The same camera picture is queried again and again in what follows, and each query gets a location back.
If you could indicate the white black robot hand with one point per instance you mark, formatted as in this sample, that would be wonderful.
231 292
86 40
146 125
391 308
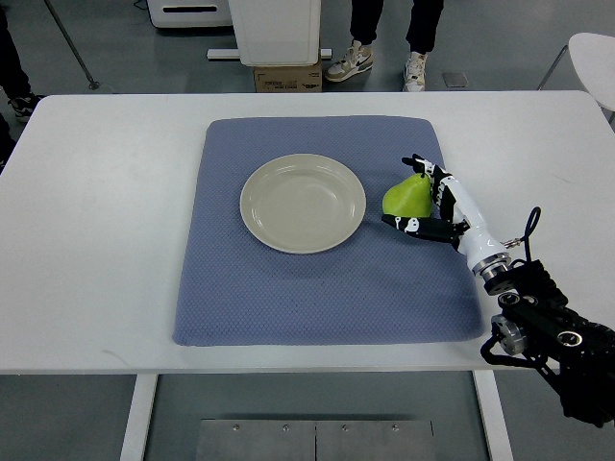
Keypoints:
460 223

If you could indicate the green pear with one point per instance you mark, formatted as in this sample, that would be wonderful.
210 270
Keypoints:
410 198

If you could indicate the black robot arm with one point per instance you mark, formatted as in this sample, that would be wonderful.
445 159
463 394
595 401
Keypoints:
537 330

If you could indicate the beige round plate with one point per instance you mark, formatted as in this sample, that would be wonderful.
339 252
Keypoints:
302 203

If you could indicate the blue textured mat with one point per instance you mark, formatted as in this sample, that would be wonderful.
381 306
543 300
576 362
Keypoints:
379 287

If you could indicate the small grey floor hatch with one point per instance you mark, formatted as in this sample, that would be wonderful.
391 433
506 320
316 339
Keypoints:
455 79

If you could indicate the person's right beige sneaker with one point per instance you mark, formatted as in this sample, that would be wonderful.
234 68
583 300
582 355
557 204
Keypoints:
415 72

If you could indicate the person's beige sneaker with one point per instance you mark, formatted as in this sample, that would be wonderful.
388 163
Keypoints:
415 72
358 59

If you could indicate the white table leg right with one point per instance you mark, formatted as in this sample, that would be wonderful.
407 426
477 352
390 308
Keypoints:
492 416

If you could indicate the white table leg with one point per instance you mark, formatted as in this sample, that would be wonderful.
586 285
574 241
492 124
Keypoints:
139 418
492 416

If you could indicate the person's left beige sneaker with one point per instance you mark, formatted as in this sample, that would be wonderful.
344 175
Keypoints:
358 59

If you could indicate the person's dark trouser leg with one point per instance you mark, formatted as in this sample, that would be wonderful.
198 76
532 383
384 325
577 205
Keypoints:
365 17
424 19

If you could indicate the white chair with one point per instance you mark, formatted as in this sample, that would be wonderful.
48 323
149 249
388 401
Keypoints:
592 56

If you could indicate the cardboard box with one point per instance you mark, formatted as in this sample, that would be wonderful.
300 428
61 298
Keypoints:
288 79

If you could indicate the white cabinet on stand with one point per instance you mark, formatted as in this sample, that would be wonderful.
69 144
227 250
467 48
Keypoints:
273 33

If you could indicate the white appliance with slot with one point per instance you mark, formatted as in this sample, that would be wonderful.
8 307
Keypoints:
174 14

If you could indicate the grey metal pole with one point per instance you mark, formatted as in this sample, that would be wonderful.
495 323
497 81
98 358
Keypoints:
93 84

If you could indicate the white table leg left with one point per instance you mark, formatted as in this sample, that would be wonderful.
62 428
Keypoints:
139 418

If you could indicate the dark clothed person at left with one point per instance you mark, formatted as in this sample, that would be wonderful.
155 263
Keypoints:
14 80

